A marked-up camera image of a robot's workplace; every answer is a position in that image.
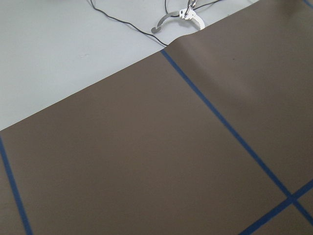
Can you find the grabber stick green handle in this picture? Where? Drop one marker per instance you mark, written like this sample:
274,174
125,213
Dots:
187,14

